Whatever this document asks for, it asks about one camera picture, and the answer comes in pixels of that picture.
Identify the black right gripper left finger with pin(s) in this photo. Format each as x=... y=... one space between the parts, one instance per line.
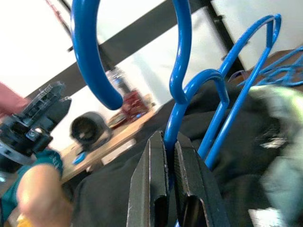
x=151 y=179

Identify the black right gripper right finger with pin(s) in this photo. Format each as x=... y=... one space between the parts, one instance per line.
x=196 y=189

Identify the black garment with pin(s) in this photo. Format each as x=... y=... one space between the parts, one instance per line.
x=248 y=142

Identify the blue plastic hanger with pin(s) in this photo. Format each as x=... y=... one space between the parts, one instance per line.
x=279 y=71
x=90 y=59

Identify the small blue object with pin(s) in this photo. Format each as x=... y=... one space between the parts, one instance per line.
x=79 y=159

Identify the light wooden table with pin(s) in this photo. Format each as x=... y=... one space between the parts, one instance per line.
x=94 y=153

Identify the black round fan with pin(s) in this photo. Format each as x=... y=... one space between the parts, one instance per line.
x=90 y=132

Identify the white green cloth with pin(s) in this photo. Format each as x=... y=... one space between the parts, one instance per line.
x=284 y=165

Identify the clear glass jar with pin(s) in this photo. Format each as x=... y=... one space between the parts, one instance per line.
x=118 y=82

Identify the black metal frame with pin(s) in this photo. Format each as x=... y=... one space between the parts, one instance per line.
x=146 y=33

